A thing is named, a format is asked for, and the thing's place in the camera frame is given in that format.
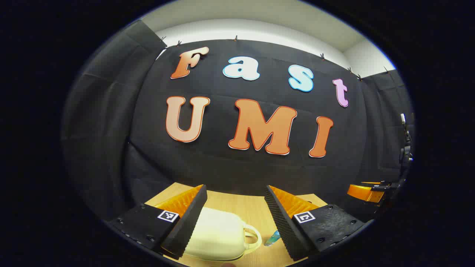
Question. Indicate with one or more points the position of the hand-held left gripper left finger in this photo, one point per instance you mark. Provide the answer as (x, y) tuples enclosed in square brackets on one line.
[(187, 222)]

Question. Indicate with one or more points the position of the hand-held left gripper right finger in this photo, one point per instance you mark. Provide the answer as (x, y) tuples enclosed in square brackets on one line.
[(284, 226)]

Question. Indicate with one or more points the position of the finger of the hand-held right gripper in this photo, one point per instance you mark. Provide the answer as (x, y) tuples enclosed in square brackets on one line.
[(365, 193)]

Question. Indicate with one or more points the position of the translucent blue skin care tube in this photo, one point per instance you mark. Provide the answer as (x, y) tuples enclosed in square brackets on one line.
[(272, 238)]

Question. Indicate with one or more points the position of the cream yellow small suitcase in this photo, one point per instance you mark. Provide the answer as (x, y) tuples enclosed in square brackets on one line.
[(219, 233)]

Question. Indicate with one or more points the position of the row of black cloth clips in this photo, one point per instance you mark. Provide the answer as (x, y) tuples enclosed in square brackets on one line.
[(235, 38)]

